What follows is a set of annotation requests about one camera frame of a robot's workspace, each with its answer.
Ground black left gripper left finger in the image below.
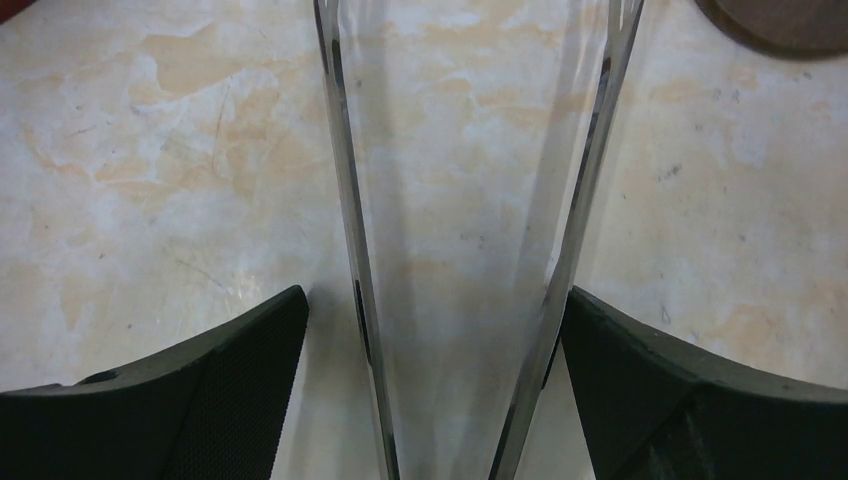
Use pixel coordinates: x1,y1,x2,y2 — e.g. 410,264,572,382
1,285,309,479

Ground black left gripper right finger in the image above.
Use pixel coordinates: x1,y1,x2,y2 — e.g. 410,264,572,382
558,287,847,479

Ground clear plastic tongs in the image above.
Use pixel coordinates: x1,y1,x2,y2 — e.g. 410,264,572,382
313,1,644,479

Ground dark brown wooden coaster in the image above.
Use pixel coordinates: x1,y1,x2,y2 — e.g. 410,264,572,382
696,0,847,59

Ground round red lacquer tray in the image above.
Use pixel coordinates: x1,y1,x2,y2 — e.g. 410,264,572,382
0,0,33,24

